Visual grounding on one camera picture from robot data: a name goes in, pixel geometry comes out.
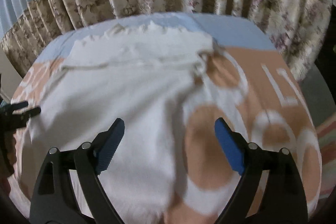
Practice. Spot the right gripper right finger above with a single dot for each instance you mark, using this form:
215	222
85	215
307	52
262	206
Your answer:
270	189

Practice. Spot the white knit sweater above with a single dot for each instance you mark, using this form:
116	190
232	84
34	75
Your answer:
139	74

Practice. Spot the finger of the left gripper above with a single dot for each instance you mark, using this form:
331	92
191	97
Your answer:
31	113
19	105

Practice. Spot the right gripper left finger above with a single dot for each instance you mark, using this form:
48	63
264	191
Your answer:
54	199

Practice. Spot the orange and blue bedsheet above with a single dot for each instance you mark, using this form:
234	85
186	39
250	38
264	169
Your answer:
245	81

